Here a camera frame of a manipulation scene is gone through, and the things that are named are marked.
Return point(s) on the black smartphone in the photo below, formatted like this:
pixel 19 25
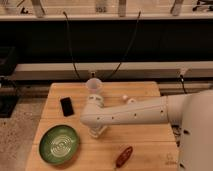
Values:
pixel 67 107

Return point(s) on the white plastic bottle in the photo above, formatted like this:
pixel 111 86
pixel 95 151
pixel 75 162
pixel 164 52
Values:
pixel 127 99

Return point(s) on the clear plastic cup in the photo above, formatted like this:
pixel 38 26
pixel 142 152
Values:
pixel 94 86

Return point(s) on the brown red sausage toy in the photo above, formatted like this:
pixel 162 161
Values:
pixel 123 157

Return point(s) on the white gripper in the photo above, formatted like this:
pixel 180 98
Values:
pixel 97 128

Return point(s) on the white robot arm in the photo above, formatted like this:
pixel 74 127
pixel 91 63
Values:
pixel 194 112

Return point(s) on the green ceramic bowl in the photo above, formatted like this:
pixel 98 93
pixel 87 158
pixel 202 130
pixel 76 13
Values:
pixel 59 144

